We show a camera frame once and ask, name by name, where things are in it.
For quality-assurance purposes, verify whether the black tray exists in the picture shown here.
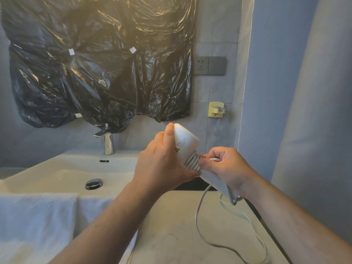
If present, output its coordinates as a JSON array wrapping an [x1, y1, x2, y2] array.
[[172, 176, 218, 191]]

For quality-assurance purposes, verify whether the chrome faucet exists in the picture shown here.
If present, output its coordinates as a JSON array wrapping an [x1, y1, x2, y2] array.
[[93, 123, 116, 156]]

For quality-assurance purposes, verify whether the white shower curtain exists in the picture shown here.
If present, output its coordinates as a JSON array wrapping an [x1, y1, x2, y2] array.
[[271, 0, 352, 245]]

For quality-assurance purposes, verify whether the yellow wall holder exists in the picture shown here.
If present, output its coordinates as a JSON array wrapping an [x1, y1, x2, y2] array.
[[208, 101, 227, 118]]

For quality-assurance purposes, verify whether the person's left forearm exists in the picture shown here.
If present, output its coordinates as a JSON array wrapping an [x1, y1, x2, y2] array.
[[49, 181, 163, 264]]

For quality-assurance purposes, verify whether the person's right hand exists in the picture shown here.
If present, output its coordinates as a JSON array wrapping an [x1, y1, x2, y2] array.
[[198, 147, 269, 201]]

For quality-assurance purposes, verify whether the person's right forearm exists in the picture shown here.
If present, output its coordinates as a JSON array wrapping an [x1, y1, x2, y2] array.
[[246, 173, 352, 264]]

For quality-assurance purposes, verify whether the person's left hand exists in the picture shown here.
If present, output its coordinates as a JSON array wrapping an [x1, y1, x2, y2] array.
[[129, 123, 202, 202]]

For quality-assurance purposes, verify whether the white sink basin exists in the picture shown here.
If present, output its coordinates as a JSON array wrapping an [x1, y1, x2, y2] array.
[[0, 150, 142, 264]]

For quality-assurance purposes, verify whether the chrome sink drain plug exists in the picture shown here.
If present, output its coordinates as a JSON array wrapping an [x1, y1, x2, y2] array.
[[85, 178, 104, 190]]

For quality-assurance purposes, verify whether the black plastic sheet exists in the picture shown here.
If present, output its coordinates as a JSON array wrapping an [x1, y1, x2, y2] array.
[[0, 0, 197, 132]]

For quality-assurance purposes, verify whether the grey wall power socket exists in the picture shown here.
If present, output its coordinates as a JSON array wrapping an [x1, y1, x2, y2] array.
[[194, 56, 209, 76]]

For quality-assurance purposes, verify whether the white towel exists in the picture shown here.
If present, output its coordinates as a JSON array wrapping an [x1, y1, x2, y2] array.
[[0, 192, 138, 264]]

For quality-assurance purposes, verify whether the white hair dryer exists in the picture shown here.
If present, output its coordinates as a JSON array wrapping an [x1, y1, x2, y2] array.
[[173, 123, 244, 206]]

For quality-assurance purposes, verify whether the white power cord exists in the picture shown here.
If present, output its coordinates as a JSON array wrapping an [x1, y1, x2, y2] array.
[[183, 150, 269, 264]]

